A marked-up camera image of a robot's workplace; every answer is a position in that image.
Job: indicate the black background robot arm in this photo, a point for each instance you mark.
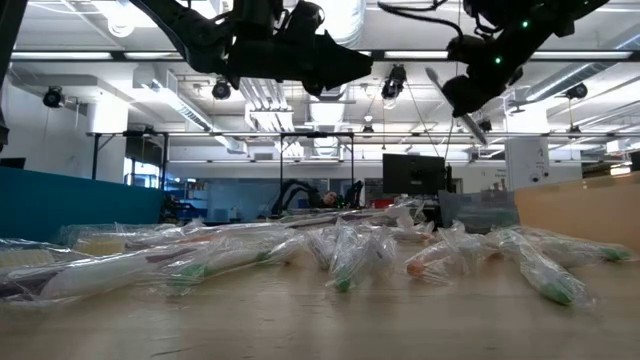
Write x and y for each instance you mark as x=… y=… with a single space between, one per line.
x=354 y=190
x=295 y=186

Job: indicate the small dark monitor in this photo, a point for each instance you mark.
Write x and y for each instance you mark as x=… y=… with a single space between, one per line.
x=12 y=163

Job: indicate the green white toothbrush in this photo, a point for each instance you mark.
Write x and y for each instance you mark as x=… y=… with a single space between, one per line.
x=225 y=257
x=475 y=130
x=342 y=285
x=557 y=292
x=617 y=254

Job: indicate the black computer monitor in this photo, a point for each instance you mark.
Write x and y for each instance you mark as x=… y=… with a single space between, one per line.
x=412 y=175

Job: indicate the red box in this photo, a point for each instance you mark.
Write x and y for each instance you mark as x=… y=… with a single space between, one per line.
x=384 y=203

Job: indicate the person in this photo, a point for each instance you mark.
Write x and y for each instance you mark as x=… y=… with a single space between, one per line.
x=330 y=198

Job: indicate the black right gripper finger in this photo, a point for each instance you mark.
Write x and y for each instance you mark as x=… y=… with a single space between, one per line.
x=470 y=95

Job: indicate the blue plastic bin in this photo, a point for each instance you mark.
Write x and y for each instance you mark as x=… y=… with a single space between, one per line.
x=75 y=200

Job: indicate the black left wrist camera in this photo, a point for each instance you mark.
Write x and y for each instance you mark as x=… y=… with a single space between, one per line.
x=280 y=20

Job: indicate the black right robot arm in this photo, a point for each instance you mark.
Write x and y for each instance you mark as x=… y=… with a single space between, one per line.
x=550 y=15

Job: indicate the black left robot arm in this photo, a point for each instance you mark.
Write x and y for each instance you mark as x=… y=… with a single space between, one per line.
x=185 y=30

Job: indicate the black metal rig frame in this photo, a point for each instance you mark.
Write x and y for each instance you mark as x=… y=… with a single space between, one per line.
x=317 y=135
x=95 y=160

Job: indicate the purple white toothbrush in wrapper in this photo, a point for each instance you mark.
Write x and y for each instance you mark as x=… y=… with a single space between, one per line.
x=100 y=275

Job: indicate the cardboard box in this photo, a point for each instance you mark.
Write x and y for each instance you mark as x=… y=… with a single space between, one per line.
x=590 y=215

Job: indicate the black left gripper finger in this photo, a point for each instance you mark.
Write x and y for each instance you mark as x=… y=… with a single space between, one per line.
x=350 y=65

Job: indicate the grey plastic bin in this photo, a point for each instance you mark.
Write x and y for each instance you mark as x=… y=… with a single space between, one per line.
x=480 y=210

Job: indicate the white pillar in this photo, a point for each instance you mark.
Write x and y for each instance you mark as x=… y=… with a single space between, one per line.
x=527 y=160

